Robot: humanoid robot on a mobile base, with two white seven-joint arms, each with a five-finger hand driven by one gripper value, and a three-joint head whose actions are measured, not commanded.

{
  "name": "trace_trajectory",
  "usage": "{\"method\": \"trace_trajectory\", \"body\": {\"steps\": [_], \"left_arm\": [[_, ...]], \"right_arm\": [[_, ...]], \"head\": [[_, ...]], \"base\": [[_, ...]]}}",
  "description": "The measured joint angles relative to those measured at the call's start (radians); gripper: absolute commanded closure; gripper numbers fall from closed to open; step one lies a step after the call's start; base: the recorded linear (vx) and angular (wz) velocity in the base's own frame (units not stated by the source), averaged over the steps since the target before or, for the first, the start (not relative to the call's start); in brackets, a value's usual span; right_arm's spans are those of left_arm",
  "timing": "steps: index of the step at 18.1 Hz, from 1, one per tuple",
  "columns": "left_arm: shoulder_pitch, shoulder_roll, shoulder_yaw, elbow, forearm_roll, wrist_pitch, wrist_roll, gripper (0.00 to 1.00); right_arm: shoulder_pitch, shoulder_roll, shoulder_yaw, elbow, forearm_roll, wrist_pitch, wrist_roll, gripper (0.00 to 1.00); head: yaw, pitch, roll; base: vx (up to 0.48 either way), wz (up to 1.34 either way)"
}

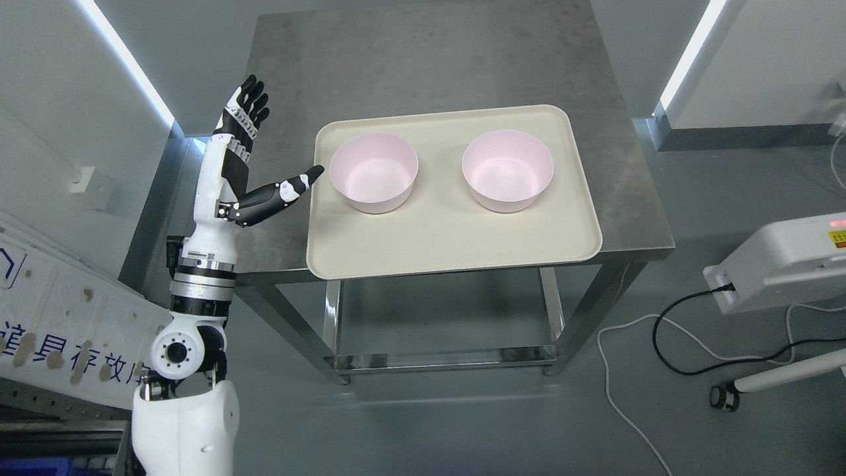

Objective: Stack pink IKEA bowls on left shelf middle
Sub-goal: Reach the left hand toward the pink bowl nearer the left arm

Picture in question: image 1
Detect white wall socket box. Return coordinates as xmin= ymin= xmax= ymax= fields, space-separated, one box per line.
xmin=69 ymin=166 xmax=116 ymax=212

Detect white machine on stand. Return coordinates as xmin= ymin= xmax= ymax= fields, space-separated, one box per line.
xmin=702 ymin=213 xmax=845 ymax=314

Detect white floor cable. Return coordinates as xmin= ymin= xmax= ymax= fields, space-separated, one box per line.
xmin=597 ymin=303 xmax=846 ymax=476

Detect white stand leg with caster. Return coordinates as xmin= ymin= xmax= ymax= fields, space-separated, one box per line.
xmin=708 ymin=349 xmax=845 ymax=413

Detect stainless steel table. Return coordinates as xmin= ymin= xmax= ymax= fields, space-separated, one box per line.
xmin=246 ymin=1 xmax=675 ymax=376

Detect black power cable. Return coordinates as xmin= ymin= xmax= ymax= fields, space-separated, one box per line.
xmin=652 ymin=284 xmax=846 ymax=377

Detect white sign board blue letters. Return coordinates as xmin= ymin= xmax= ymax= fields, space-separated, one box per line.
xmin=1 ymin=213 xmax=170 ymax=410

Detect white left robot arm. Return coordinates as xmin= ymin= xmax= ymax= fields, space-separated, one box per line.
xmin=131 ymin=235 xmax=241 ymax=475

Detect pink bowl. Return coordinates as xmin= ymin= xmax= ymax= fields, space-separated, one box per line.
xmin=461 ymin=130 xmax=555 ymax=214
xmin=329 ymin=132 xmax=420 ymax=215

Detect beige plastic tray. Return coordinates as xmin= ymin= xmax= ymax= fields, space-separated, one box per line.
xmin=305 ymin=104 xmax=603 ymax=280

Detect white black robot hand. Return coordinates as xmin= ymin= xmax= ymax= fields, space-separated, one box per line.
xmin=180 ymin=75 xmax=325 ymax=271

